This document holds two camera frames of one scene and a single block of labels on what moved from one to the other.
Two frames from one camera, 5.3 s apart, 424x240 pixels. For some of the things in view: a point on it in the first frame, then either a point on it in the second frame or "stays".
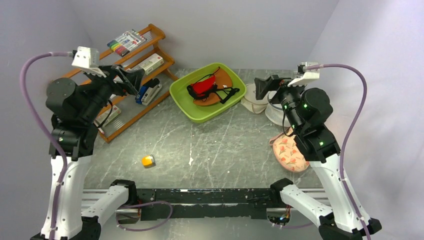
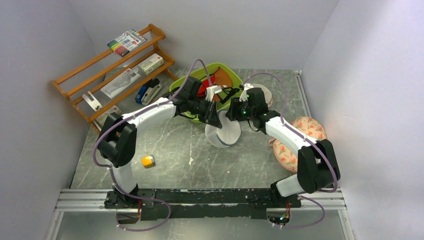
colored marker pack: [122, 45] stays
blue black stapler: [150, 88] stays
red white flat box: [115, 111] stays
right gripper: [273, 83] -> [233, 113]
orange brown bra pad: [223, 80] stays
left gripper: [133, 79] -> [211, 116]
